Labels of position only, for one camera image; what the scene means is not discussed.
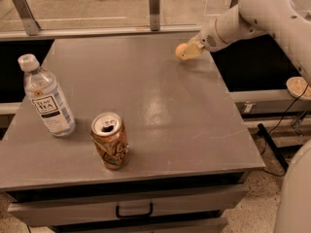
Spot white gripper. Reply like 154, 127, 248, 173
184, 19, 228, 60

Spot orange fruit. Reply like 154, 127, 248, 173
175, 43, 187, 60

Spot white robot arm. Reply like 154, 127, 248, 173
175, 0, 311, 233

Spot orange soda can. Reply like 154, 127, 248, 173
90, 112, 129, 170

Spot black floor stand bar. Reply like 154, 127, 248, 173
258, 123, 289, 171

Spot clear tea bottle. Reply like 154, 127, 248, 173
17, 53, 75, 137

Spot middle metal railing bracket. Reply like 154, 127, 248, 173
149, 0, 160, 31

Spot black cable on floor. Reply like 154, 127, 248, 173
259, 84, 310, 178

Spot black drawer handle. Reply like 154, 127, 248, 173
115, 203, 154, 219

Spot metal railing base rail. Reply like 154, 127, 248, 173
0, 24, 203, 42

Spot left metal railing bracket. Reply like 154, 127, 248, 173
12, 0, 41, 36

